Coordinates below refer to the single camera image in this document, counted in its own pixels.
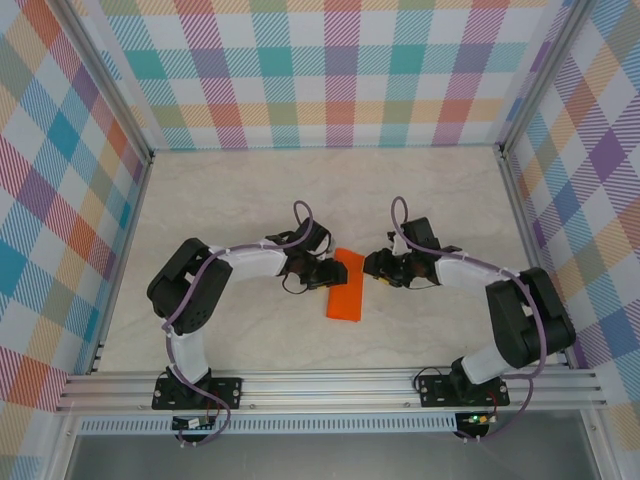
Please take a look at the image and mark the orange paper sheet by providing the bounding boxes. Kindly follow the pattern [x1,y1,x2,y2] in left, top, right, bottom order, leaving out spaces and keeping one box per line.
[324,247,366,324]

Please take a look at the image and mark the circuit board with green light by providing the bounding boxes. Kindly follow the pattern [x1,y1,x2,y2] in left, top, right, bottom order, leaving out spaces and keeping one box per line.
[455,412,496,427]

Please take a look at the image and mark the grey metal panel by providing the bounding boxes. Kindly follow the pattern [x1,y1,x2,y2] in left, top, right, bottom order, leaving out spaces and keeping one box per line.
[64,433,601,480]

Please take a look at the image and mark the small black circuit board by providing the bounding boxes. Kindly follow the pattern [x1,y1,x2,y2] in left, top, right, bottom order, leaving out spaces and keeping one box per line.
[171,415,216,431]

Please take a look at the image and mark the thin black right gripper cable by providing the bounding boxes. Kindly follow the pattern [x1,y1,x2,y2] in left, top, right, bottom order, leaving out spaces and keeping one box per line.
[394,272,444,292]

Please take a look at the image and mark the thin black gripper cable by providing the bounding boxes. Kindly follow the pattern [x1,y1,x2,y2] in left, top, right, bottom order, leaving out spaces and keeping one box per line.
[394,272,444,292]
[279,272,314,297]

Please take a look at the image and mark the thin black left gripper cable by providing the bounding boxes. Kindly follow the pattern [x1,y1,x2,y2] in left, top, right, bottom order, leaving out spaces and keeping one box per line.
[279,272,314,297]

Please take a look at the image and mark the aluminium mounting rail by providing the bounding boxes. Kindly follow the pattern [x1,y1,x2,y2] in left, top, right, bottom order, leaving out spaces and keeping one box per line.
[54,369,609,414]

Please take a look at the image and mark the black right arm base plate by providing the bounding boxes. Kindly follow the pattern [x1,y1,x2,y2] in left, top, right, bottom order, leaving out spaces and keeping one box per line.
[418,375,510,409]

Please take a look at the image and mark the aluminium side rail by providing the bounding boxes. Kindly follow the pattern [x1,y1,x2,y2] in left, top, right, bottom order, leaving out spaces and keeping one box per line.
[497,149,571,369]
[87,154,154,376]

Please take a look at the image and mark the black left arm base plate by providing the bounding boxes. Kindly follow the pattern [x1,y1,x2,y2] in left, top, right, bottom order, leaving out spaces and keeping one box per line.
[151,377,245,411]

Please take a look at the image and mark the slotted metal cable strip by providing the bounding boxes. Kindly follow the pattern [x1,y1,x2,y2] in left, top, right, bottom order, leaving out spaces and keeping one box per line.
[77,417,459,435]

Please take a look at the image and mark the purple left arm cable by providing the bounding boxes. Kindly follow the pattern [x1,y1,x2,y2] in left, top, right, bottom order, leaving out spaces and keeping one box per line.
[162,199,331,449]

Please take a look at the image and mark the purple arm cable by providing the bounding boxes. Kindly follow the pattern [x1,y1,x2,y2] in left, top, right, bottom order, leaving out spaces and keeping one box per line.
[389,195,547,444]
[162,199,331,449]

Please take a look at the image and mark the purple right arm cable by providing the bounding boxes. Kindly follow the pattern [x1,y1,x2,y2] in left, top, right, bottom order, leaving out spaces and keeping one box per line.
[389,195,547,444]

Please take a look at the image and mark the aluminium frame post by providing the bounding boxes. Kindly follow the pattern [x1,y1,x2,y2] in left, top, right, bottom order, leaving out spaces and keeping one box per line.
[47,0,156,166]
[497,0,594,156]

